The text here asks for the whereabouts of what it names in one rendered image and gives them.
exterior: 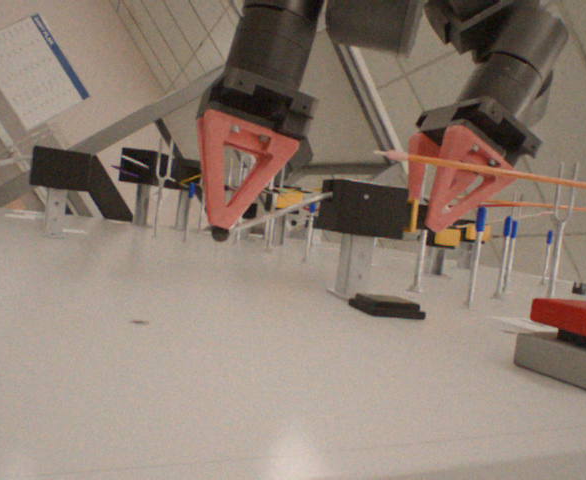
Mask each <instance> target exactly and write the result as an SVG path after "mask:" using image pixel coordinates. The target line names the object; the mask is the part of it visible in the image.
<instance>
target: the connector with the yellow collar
mask: <svg viewBox="0 0 586 480"><path fill-rule="evenodd" d="M428 206H429V205H424V204H418V209H417V219H416V228H415V229H417V230H428V231H432V230H431V229H430V228H429V227H427V225H425V223H424V221H425V217H427V212H428ZM411 212H412V203H407V208H406V217H405V224H404V228H406V229H410V221H411Z"/></svg>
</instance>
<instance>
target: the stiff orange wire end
mask: <svg viewBox="0 0 586 480"><path fill-rule="evenodd" d="M373 153H375V155H383V156H386V157H387V158H388V159H390V160H398V161H406V160H407V161H414V162H421V163H428V164H435V166H442V167H450V168H456V169H463V170H471V171H477V172H484V173H491V174H498V176H505V177H512V178H519V179H526V180H532V181H540V182H547V183H553V184H560V185H566V187H574V188H581V189H586V182H580V181H573V180H566V179H559V178H553V177H546V176H540V175H532V174H526V172H519V171H512V170H505V169H498V168H492V167H484V166H478V165H471V164H464V163H461V162H457V161H451V160H443V159H436V158H429V157H422V156H416V155H408V154H406V153H404V151H396V150H388V151H387V152H384V151H377V150H374V151H373Z"/></svg>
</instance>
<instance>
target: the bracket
mask: <svg viewBox="0 0 586 480"><path fill-rule="evenodd" d="M374 242H375V237H372V236H364V235H354V234H345V233H342V238H341V246H340V255H339V262H338V271H337V279H336V287H335V289H326V291H327V292H329V293H331V294H335V295H337V297H339V298H341V299H344V300H346V301H348V300H350V298H354V299H356V298H355V296H356V293H368V289H369V281H370V274H371V265H372V258H373V249H374ZM362 255H364V257H362Z"/></svg>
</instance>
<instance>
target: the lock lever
mask: <svg viewBox="0 0 586 480"><path fill-rule="evenodd" d="M329 198H332V192H328V193H323V194H319V195H317V196H314V197H311V198H309V200H305V201H302V202H299V203H297V204H294V205H290V206H287V207H284V208H281V209H277V210H275V211H272V212H269V214H266V215H262V216H259V217H256V218H253V219H249V220H246V221H243V222H241V223H238V224H234V225H233V226H232V228H231V229H229V233H230V236H232V234H233V233H234V232H236V231H240V230H242V229H245V228H248V226H252V225H255V224H258V223H261V222H264V221H268V220H270V219H273V218H276V217H280V216H283V215H286V214H289V212H291V211H295V210H298V209H301V208H303V207H307V206H310V205H313V204H315V203H318V202H321V201H324V200H329Z"/></svg>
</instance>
